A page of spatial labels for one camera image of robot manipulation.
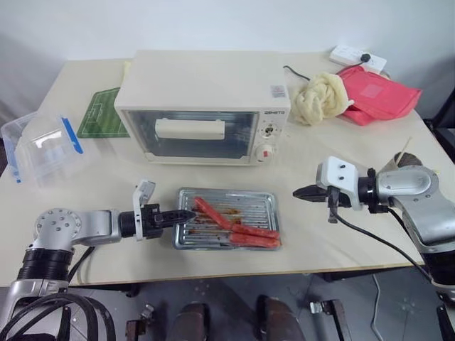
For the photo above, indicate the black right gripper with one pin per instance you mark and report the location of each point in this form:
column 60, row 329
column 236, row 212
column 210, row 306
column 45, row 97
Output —
column 336, row 199

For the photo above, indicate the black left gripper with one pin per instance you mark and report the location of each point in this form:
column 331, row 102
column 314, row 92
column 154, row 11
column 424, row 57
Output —
column 152, row 220

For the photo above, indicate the silver ribbed baking tray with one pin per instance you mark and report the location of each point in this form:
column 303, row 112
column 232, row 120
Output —
column 256, row 206

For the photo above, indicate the cream toaster oven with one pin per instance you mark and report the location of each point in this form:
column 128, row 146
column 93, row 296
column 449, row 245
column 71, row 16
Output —
column 199, row 81

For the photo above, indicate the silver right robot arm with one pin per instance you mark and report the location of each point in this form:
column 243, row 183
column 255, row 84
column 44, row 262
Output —
column 419, row 199

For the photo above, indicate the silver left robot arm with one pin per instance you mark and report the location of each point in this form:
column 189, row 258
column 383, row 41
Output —
column 60, row 227

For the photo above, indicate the red sausage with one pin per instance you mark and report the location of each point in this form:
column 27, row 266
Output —
column 256, row 231
column 254, row 241
column 213, row 213

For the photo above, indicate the cream crumpled towel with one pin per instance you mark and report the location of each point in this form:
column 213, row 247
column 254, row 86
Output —
column 316, row 99

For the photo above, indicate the grey paper cup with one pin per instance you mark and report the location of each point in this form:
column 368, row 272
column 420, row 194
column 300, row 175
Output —
column 405, row 160

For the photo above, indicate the thin wooden stick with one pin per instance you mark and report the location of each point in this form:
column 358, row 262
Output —
column 404, row 148

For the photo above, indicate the dark rounded brown shape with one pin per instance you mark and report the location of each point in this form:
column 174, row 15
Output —
column 193, row 323
column 279, row 319

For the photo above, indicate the table leg with caster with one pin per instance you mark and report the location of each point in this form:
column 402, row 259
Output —
column 328, row 319
column 140, row 325

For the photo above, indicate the red fabric bag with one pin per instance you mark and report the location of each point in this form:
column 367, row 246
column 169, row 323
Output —
column 384, row 94

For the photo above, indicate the green soccer field mat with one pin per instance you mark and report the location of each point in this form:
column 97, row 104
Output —
column 99, row 117

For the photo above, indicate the white power strip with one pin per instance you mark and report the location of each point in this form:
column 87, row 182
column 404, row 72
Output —
column 345, row 54

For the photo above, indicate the black stand beside table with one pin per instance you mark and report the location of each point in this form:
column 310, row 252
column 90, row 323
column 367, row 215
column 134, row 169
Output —
column 446, row 138

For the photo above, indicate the black power plug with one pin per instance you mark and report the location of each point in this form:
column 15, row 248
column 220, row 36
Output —
column 365, row 57

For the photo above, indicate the clear container with blue clips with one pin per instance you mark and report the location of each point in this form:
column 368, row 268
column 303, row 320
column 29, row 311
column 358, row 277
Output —
column 42, row 152

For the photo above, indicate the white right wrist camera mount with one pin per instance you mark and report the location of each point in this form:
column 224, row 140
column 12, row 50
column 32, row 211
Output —
column 337, row 174

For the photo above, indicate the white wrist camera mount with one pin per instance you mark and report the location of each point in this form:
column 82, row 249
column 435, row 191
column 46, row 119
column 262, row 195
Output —
column 140, row 199
column 337, row 174

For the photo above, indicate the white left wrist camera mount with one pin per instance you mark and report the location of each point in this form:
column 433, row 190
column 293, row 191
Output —
column 140, row 199

